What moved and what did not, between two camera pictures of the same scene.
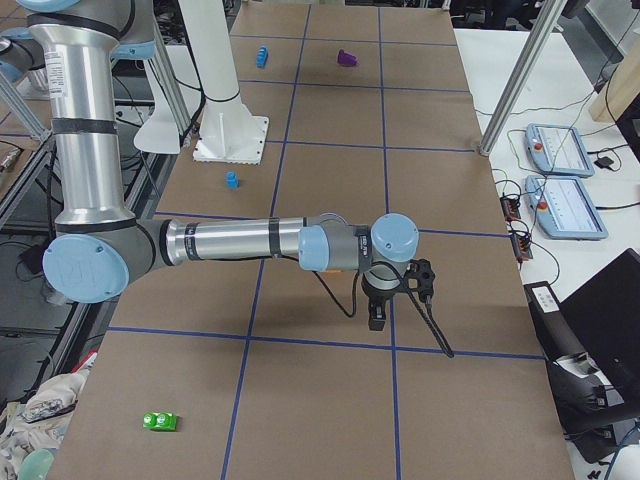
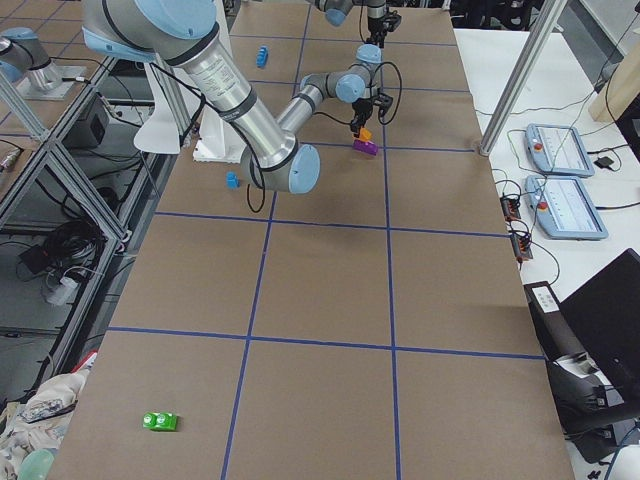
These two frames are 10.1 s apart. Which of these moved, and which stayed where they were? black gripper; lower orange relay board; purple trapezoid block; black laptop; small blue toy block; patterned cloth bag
Moved: purple trapezoid block; black gripper
Stayed: patterned cloth bag; small blue toy block; lower orange relay board; black laptop
